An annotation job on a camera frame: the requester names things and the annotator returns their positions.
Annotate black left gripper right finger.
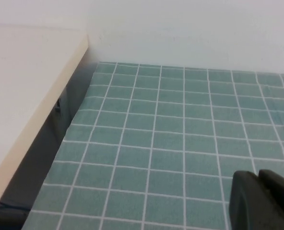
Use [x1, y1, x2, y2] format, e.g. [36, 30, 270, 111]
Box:
[258, 169, 284, 225]

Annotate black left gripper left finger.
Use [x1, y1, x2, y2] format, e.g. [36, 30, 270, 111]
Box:
[229, 170, 284, 230]

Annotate green checked tablecloth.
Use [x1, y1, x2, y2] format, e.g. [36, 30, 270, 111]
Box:
[21, 61, 284, 230]

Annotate white board with cream edge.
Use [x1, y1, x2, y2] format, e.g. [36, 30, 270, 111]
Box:
[0, 23, 89, 209]

